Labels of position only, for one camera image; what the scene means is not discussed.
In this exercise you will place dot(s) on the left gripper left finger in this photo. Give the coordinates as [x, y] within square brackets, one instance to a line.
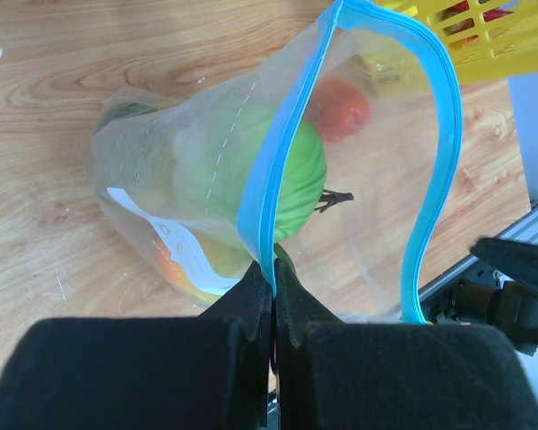
[208, 371]

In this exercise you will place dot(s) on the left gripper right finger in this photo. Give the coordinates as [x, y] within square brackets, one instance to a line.
[337, 375]

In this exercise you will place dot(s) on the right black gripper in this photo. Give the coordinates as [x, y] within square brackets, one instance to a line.
[512, 309]

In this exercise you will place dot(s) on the green yellow mango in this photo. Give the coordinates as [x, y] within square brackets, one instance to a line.
[200, 267]

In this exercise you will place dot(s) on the green longan bunch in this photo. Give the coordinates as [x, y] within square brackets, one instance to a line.
[329, 198]

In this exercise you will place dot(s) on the green cabbage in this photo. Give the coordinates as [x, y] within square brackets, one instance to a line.
[235, 161]

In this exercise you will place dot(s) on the clear zip top bag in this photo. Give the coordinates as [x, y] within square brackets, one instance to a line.
[336, 154]

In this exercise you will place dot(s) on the red bell pepper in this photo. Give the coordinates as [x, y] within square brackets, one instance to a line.
[337, 110]

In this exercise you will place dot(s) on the yellow plastic basket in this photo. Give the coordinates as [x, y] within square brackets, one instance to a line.
[486, 40]

